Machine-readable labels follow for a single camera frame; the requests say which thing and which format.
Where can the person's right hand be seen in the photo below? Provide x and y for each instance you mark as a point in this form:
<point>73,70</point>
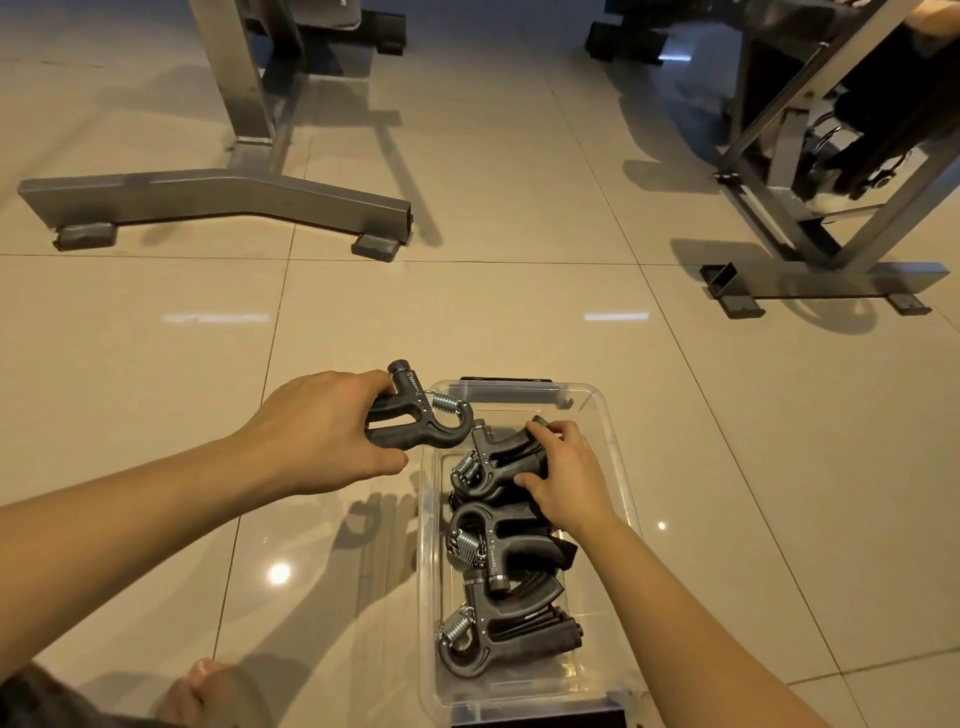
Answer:
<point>574,487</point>

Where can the person's left hand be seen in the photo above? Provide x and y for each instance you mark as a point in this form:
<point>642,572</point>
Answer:
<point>315,435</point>

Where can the black spring grip strengthener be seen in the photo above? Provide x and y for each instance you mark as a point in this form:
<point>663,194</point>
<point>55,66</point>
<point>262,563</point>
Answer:
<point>502,630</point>
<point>420,427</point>
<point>499,457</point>
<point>525,547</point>

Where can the clear plastic storage box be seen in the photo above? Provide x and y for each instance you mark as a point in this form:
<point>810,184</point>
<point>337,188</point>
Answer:
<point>615,570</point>

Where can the person's right forearm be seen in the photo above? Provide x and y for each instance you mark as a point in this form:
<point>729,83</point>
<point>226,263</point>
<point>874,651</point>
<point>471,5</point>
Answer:
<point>690,645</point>

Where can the person's left forearm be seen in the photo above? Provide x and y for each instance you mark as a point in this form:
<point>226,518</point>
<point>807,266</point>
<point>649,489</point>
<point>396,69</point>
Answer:
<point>112,540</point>

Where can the grey metal rack stand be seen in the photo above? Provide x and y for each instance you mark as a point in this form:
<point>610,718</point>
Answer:
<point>225,191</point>

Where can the black weight bench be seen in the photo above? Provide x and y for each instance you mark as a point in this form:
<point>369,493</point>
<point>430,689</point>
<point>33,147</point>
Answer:
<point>622,41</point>

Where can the grey metal machine frame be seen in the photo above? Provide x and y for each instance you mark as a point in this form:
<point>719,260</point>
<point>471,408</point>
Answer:
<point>825,277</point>

